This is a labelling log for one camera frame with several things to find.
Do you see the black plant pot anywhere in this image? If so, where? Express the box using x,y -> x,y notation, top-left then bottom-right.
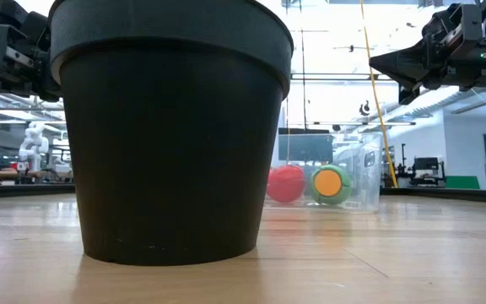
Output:
48,0 -> 295,267

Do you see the yellow hanging cable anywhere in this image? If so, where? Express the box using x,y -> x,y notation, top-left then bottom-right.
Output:
359,0 -> 400,188

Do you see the red toy fruit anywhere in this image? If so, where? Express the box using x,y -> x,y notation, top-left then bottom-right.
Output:
266,164 -> 308,204

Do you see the clear plastic container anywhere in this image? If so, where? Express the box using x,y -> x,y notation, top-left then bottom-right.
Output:
262,132 -> 383,213

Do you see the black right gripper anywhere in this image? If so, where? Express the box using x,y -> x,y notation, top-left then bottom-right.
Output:
369,3 -> 486,106

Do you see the black display screen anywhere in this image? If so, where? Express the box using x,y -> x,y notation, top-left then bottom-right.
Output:
278,127 -> 335,164

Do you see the black equipment stand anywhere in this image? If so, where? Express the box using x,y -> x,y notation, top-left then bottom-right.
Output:
408,156 -> 447,187

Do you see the green toy fruit orange face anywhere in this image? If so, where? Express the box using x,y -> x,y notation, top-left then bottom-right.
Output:
309,164 -> 353,206

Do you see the green board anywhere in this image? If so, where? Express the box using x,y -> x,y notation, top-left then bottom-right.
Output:
444,175 -> 482,190

